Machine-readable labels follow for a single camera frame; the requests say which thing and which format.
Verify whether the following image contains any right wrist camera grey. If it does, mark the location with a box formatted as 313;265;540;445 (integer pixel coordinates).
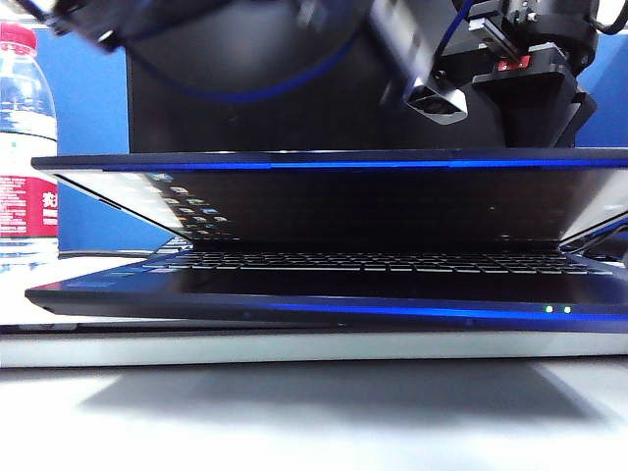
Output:
370;0;468;127

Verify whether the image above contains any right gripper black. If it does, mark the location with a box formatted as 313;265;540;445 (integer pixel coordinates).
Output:
465;0;599;149

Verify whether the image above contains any black ASUS monitor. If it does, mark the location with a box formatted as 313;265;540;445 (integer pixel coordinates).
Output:
126;0;509;154

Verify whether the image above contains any black laptop power cable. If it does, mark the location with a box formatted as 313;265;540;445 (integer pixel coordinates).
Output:
563;235;628;269

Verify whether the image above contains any water bottle red label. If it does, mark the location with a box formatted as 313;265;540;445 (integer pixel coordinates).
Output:
0;22;60;276

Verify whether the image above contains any black Hasee laptop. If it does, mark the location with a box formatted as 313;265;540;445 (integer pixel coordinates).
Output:
24;149;628;336

